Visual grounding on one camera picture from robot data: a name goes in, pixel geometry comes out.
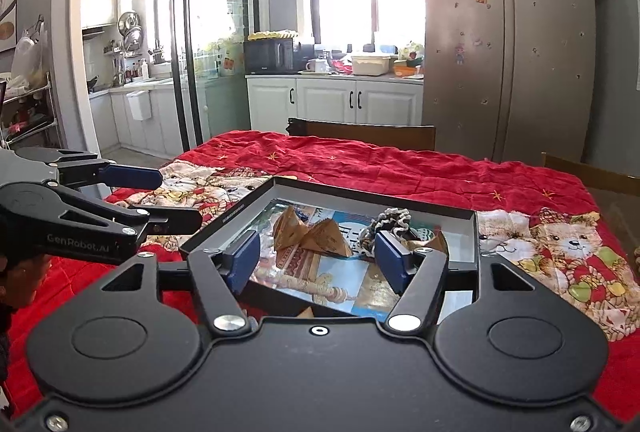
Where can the white mug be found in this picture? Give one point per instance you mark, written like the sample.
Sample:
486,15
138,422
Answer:
314,65

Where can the person's left hand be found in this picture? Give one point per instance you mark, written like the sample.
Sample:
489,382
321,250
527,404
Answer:
22,279

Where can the hanging metal pot lids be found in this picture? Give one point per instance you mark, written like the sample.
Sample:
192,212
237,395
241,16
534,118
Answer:
129,29

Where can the metal storage rack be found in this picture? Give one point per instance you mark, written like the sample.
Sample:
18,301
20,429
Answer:
30,111

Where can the white hanging bin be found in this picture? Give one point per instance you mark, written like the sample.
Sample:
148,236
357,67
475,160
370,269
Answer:
139,105

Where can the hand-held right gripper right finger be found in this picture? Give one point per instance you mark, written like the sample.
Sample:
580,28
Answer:
392,262

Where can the black framed sliding door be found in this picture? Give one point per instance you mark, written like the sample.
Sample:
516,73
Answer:
180,36

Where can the white plastic container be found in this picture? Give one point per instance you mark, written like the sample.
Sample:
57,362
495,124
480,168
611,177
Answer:
370,64

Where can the black white-edged scrunchie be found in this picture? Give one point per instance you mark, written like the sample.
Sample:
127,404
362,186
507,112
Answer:
369,244

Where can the white kitchen cabinet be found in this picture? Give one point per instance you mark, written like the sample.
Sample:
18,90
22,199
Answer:
325,101

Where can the red printed quilt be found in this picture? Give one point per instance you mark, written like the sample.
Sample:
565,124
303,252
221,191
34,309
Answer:
400,161

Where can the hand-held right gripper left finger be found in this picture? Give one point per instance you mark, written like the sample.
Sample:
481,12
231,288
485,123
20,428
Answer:
244,262

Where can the orange food container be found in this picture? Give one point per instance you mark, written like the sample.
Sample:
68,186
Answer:
407,70

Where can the white plastic bag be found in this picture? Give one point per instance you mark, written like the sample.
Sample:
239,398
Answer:
30,59

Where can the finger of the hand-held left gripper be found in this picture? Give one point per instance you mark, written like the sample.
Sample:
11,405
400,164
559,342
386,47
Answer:
172,220
132,177

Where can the black shallow cardboard box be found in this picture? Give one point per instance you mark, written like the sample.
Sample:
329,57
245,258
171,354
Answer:
350,194

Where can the black microwave oven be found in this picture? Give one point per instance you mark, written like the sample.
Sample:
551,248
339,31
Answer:
267,56

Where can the silver refrigerator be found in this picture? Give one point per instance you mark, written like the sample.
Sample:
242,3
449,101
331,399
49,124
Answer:
500,36

